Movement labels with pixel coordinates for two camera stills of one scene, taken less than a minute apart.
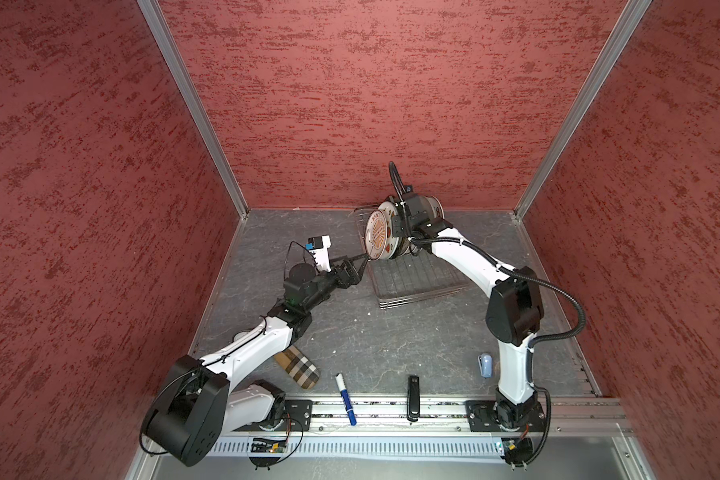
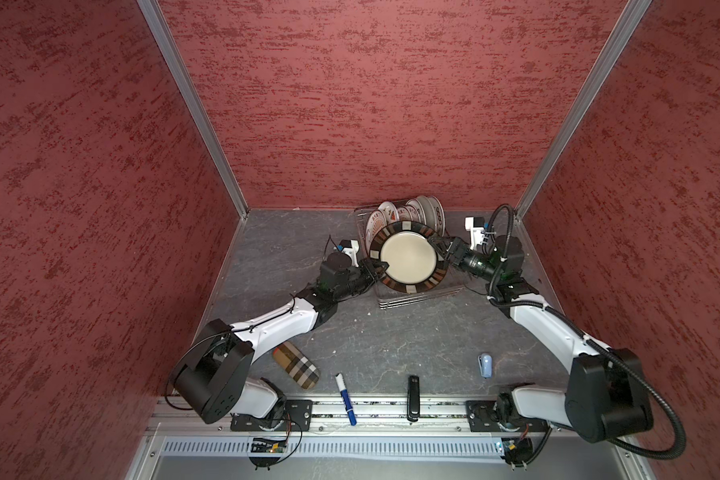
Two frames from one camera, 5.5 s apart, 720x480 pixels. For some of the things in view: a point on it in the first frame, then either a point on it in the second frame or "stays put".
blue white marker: (347, 402) stays put
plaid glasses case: (299, 366) stays put
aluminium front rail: (596, 417) stays put
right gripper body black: (410, 228) -> (473, 262)
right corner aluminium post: (584, 103) stays put
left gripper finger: (349, 259) -> (373, 265)
